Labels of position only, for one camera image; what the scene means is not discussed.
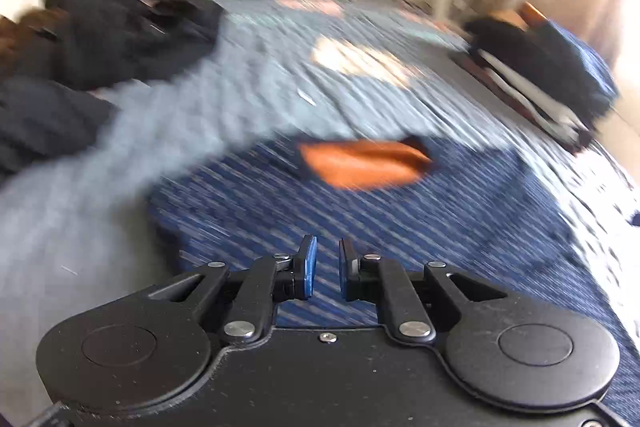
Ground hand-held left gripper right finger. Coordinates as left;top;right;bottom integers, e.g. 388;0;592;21
338;238;506;343

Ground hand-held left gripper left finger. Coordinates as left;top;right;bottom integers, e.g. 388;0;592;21
150;234;319;343

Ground navy patterned pajama top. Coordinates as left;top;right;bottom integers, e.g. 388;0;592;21
147;134;640;427

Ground stack of folded mixed clothes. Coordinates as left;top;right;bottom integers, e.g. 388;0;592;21
457;17;621;152

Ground grey-blue printed quilt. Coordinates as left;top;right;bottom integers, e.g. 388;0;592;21
0;0;640;427

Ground black crumpled garment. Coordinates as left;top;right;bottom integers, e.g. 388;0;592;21
45;0;226;90

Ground dark navy garment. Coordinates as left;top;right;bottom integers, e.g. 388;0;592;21
0;74;118;175

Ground folded navy patterned garment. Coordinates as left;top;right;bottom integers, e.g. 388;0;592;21
485;2;621;118

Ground brown coat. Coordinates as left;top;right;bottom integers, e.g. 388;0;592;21
0;9;71;78

